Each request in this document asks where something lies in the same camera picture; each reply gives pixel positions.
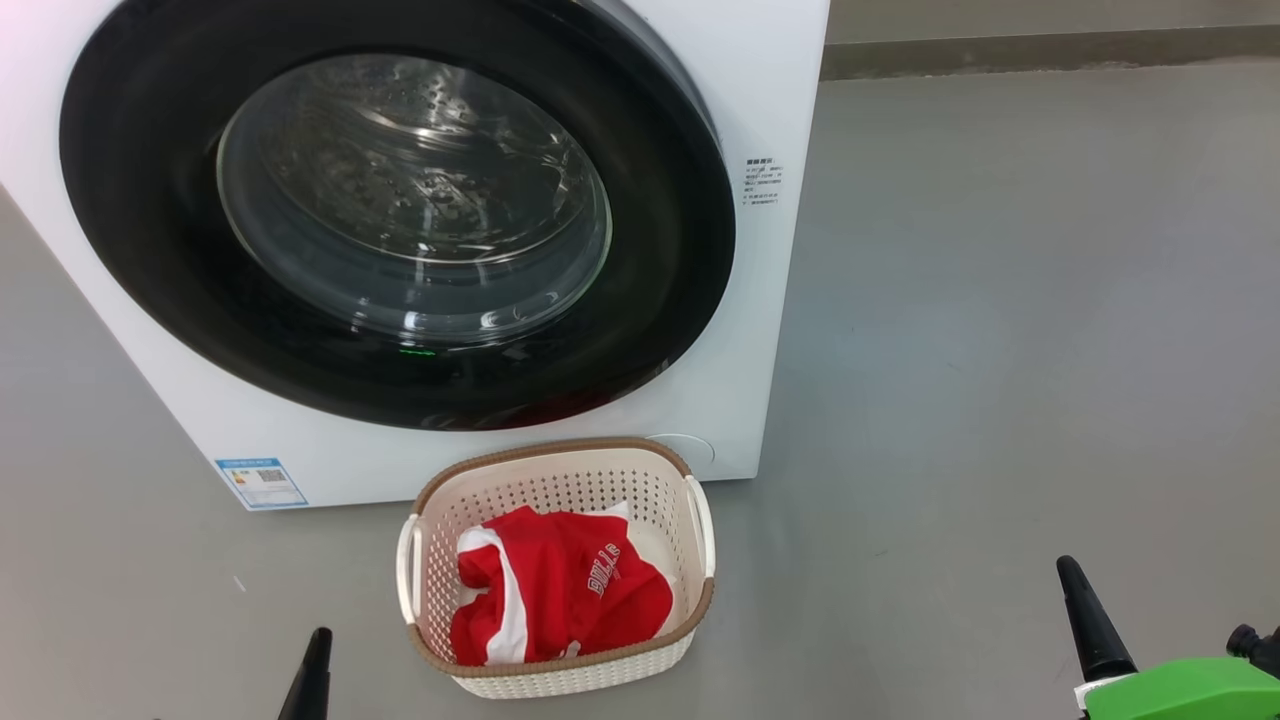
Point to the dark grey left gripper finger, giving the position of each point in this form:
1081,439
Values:
312,690

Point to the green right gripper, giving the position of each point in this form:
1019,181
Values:
1190,695

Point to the red and white garment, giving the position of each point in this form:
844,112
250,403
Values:
570,590

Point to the black round glass washer door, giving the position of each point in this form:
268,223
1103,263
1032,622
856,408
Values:
150,250

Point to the cream laundry basket brown rim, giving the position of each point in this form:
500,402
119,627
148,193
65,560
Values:
560,480

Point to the white front-load washing machine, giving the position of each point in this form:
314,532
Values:
770,100

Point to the blue energy label sticker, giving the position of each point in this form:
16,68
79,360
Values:
262,483

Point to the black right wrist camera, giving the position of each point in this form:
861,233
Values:
1262,648

